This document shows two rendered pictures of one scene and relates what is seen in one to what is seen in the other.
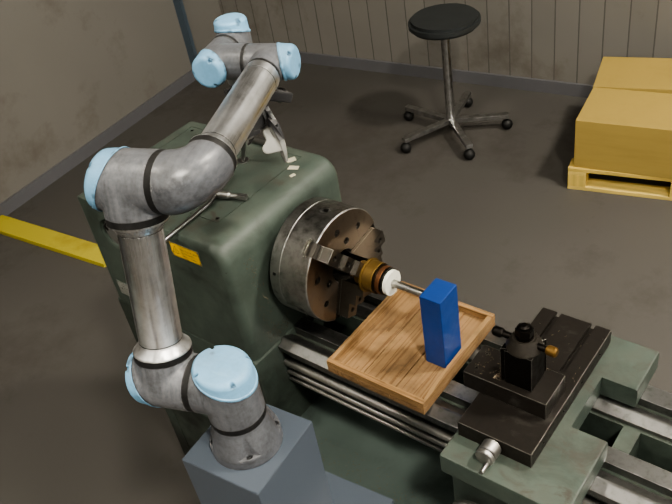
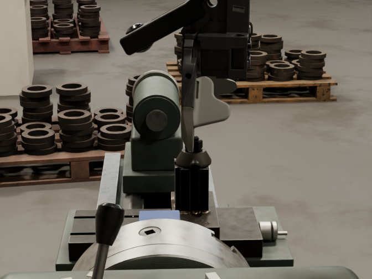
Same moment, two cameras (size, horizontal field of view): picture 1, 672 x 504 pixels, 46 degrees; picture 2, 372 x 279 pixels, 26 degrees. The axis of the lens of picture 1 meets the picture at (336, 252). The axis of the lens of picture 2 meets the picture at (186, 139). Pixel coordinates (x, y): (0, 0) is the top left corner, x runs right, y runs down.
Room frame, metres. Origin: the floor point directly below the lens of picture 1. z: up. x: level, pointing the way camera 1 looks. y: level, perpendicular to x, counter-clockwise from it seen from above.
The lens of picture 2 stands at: (2.43, 0.80, 1.75)
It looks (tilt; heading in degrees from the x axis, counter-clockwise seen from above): 19 degrees down; 224
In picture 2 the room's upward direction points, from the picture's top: straight up
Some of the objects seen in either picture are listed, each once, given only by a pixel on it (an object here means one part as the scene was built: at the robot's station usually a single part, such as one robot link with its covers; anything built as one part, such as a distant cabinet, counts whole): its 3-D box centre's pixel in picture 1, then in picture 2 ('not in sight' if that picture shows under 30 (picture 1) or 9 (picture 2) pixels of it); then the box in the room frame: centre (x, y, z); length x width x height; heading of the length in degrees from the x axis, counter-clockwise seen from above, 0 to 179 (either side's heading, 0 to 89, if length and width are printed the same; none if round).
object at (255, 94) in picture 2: not in sight; (247, 61); (-2.59, -3.31, 0.23); 1.32 x 0.89 x 0.46; 141
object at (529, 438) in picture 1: (537, 380); (165, 232); (1.24, -0.41, 0.95); 0.43 x 0.18 x 0.04; 136
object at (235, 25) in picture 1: (234, 41); not in sight; (1.69, 0.13, 1.72); 0.09 x 0.08 x 0.11; 156
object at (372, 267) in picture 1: (374, 276); not in sight; (1.57, -0.09, 1.08); 0.09 x 0.09 x 0.09; 46
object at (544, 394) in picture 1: (513, 380); (194, 218); (1.21, -0.34, 1.00); 0.20 x 0.10 x 0.05; 46
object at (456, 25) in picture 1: (443, 76); not in sight; (4.06, -0.78, 0.36); 0.67 x 0.64 x 0.71; 131
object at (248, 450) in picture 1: (242, 424); not in sight; (1.09, 0.26, 1.15); 0.15 x 0.15 x 0.10
